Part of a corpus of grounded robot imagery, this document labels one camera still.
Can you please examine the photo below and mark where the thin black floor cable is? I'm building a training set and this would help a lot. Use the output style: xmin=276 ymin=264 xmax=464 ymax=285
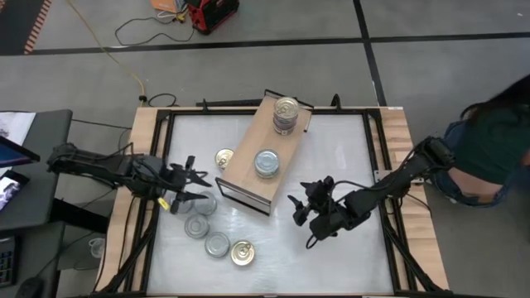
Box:
xmin=114 ymin=15 xmax=195 ymax=46

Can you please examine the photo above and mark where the clear plastic cup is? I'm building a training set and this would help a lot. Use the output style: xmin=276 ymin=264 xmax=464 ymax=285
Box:
xmin=88 ymin=237 xmax=107 ymax=260

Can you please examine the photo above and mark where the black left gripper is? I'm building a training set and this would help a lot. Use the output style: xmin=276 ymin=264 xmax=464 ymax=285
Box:
xmin=161 ymin=156 xmax=213 ymax=214

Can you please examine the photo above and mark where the tuna can silver lid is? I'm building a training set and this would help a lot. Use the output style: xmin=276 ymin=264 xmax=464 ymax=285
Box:
xmin=184 ymin=213 xmax=210 ymax=240
xmin=193 ymin=190 xmax=218 ymax=216
xmin=204 ymin=231 xmax=231 ymax=258
xmin=253 ymin=148 xmax=282 ymax=175
xmin=254 ymin=168 xmax=281 ymax=180

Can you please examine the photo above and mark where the red and black case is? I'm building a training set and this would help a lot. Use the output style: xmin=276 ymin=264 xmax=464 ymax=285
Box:
xmin=185 ymin=0 xmax=240 ymax=36

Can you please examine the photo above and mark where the black computer mouse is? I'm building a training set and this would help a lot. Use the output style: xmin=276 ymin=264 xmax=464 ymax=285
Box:
xmin=15 ymin=276 xmax=46 ymax=298

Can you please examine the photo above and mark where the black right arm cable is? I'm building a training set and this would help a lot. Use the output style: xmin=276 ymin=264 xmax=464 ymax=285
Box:
xmin=305 ymin=180 xmax=373 ymax=250

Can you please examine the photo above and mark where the white printed paper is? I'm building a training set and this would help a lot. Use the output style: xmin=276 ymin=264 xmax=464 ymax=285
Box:
xmin=0 ymin=110 xmax=37 ymax=146

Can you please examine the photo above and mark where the wooden box platform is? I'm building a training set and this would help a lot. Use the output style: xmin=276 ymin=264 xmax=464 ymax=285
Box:
xmin=214 ymin=89 xmax=315 ymax=216

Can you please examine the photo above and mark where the person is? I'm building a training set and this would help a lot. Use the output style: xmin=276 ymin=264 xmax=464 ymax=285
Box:
xmin=430 ymin=74 xmax=530 ymax=208

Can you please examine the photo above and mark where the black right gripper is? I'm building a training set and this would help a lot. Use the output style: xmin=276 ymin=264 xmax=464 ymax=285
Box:
xmin=288 ymin=176 xmax=353 ymax=241

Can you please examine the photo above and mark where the coiled black cable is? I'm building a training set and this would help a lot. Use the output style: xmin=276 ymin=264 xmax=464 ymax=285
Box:
xmin=147 ymin=93 xmax=179 ymax=108

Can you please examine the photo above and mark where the tablet with blue screen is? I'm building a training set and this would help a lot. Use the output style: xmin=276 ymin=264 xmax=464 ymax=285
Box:
xmin=0 ymin=135 xmax=41 ymax=169

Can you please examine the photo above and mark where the dark keyboard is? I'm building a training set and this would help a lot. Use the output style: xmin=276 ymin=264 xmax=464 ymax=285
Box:
xmin=0 ymin=234 xmax=21 ymax=289

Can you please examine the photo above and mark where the black mat orange striped edge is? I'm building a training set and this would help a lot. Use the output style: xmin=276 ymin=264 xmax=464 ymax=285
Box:
xmin=0 ymin=0 xmax=54 ymax=55

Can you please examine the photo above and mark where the yellow cable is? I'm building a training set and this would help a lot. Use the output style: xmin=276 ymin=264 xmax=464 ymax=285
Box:
xmin=65 ymin=0 xmax=147 ymax=100

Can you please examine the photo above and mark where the grey desk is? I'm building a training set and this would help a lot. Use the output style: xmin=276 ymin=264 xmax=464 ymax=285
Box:
xmin=0 ymin=109 xmax=74 ymax=298

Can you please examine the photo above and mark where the smartphone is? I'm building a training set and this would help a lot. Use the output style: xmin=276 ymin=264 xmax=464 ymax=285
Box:
xmin=0 ymin=170 xmax=30 ymax=212

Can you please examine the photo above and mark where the orange flat object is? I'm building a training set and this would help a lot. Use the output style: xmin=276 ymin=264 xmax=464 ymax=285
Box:
xmin=149 ymin=0 xmax=183 ymax=14

